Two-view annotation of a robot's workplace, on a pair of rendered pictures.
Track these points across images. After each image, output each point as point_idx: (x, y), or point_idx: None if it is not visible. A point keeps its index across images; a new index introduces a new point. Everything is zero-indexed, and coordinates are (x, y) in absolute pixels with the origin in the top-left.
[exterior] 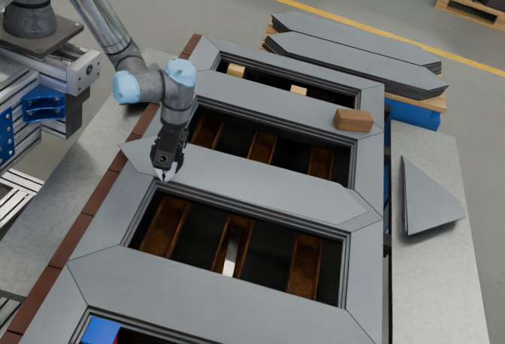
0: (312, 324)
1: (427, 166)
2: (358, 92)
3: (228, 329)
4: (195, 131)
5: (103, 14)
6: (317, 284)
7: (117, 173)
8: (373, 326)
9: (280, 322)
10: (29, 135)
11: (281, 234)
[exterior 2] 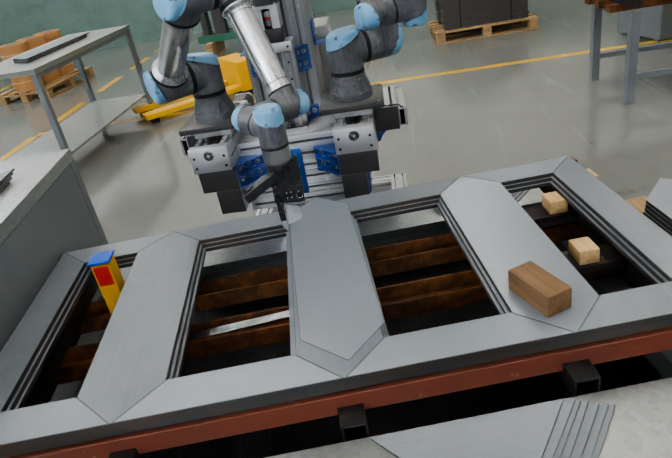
0: (139, 360)
1: (636, 452)
2: None
3: (126, 314)
4: (432, 237)
5: (254, 59)
6: None
7: None
8: (146, 408)
9: (138, 340)
10: (329, 185)
11: None
